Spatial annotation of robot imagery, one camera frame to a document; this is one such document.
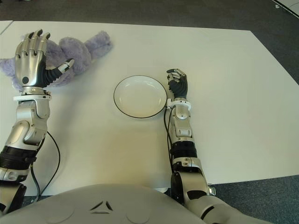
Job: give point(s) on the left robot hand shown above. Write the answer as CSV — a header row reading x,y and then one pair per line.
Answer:
x,y
28,63

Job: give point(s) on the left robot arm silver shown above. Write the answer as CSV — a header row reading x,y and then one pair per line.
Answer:
x,y
28,121

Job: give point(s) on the white curved furniture edge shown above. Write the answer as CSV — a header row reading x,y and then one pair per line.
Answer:
x,y
294,5

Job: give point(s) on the purple plush doll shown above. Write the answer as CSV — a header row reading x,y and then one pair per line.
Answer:
x,y
74,49

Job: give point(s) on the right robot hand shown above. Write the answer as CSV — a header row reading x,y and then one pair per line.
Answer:
x,y
180,87

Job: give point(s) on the small white floor object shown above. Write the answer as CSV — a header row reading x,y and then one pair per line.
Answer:
x,y
278,6

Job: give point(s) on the white plate black rim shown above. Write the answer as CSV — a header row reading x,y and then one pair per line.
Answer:
x,y
140,98

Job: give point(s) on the grey robot torso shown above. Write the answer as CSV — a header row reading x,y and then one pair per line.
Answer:
x,y
116,205

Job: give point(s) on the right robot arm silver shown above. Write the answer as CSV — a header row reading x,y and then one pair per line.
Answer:
x,y
183,130

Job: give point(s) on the small silver metal bracket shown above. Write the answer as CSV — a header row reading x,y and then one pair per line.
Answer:
x,y
212,190

